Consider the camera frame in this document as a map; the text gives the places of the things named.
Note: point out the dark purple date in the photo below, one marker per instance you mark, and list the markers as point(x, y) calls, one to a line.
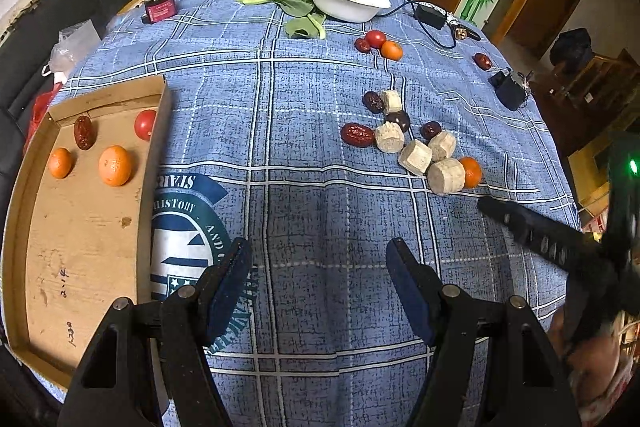
point(398, 121)

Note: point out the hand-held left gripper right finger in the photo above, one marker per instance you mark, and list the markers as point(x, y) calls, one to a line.
point(407, 287)

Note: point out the black chair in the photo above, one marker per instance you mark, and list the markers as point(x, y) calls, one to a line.
point(30, 57)

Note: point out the dark bag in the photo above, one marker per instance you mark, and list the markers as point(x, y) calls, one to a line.
point(572, 47)

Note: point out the red plastic bag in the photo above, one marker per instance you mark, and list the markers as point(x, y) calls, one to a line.
point(42, 107)

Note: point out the dark red date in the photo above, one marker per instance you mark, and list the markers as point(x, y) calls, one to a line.
point(372, 102)
point(430, 130)

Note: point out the black and brown plug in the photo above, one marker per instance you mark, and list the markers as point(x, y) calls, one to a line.
point(465, 32)

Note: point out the clear plastic bag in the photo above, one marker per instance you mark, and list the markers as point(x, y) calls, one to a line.
point(75, 47)

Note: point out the beige cut yam piece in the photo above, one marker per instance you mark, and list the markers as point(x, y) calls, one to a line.
point(389, 138)
point(442, 145)
point(415, 157)
point(391, 100)
point(446, 177)

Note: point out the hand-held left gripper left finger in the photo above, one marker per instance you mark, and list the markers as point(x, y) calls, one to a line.
point(235, 277)

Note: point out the red jar with dark lid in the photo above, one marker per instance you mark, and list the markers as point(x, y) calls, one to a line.
point(160, 9)

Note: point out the small orange tangerine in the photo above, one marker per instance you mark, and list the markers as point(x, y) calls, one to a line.
point(60, 163)

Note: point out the wooden chair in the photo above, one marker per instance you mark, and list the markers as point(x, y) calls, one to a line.
point(595, 82)

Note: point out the large orange tangerine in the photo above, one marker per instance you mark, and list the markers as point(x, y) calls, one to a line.
point(115, 165)

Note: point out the person's right forearm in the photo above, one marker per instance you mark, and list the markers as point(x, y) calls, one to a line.
point(590, 359)

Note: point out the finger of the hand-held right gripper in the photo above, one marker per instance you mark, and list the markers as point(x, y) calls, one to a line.
point(530, 227)

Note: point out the green vegetable leaf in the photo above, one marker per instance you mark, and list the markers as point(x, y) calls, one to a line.
point(302, 27)

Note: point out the shallow cardboard box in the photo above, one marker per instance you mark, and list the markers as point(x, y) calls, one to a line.
point(75, 232)

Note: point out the red tomato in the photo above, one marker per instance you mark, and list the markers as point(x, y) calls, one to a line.
point(145, 124)
point(376, 38)

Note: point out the brown wooden door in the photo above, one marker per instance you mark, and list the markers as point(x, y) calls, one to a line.
point(542, 7)

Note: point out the blue plaid tablecloth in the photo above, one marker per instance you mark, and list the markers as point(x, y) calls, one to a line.
point(300, 107)

